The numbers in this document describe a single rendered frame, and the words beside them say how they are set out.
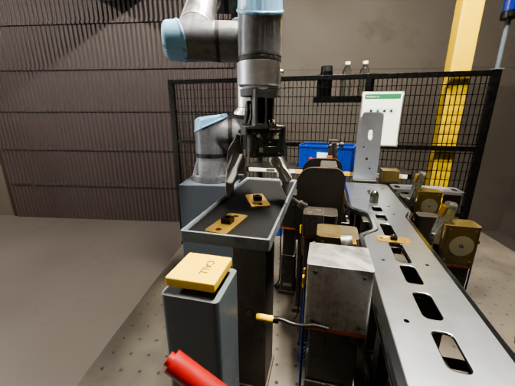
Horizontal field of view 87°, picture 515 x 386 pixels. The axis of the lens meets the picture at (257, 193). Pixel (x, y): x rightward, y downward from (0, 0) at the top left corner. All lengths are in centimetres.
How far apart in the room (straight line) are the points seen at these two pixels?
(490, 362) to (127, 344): 83
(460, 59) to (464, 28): 14
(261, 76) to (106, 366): 80
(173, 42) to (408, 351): 65
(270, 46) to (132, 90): 313
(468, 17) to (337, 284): 171
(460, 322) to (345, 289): 22
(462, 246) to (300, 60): 265
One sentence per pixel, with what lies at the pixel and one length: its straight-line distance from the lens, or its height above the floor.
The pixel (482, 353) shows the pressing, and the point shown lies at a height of 100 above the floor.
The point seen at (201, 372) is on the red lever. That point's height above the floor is 112.
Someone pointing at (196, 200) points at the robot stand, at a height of 105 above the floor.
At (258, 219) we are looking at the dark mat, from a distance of 47.
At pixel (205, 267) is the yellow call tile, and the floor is 116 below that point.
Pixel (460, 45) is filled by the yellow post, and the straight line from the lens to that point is 194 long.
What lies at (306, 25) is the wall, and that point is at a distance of 331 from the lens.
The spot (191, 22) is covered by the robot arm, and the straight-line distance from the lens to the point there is 62.
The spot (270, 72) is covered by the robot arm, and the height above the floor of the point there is 140.
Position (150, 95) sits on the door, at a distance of 347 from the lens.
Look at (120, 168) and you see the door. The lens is 375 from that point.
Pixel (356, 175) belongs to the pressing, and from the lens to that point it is 153.
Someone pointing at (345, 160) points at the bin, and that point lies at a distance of 158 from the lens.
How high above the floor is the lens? 134
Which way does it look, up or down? 16 degrees down
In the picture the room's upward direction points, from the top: straight up
